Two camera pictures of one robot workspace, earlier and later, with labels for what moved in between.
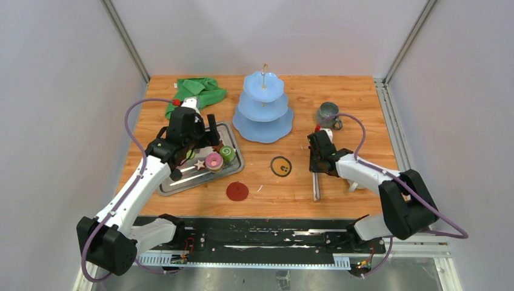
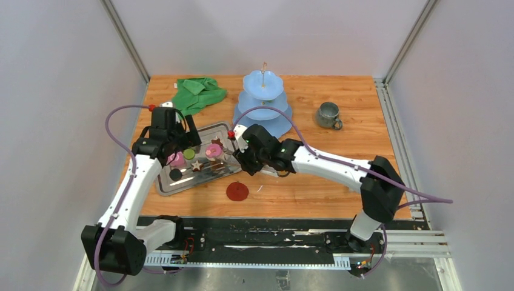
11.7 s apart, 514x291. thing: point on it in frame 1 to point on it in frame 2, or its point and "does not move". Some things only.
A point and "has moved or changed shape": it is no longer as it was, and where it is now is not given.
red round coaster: (237, 191) does not move
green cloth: (205, 89) does not move
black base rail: (267, 236) does not move
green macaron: (188, 153) does not move
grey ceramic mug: (328, 116) does not move
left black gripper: (213, 134) to (188, 138)
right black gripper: (313, 167) to (242, 159)
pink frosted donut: (214, 162) has moved or changed shape
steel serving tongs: (316, 186) to (266, 170)
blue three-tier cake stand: (261, 114) does not move
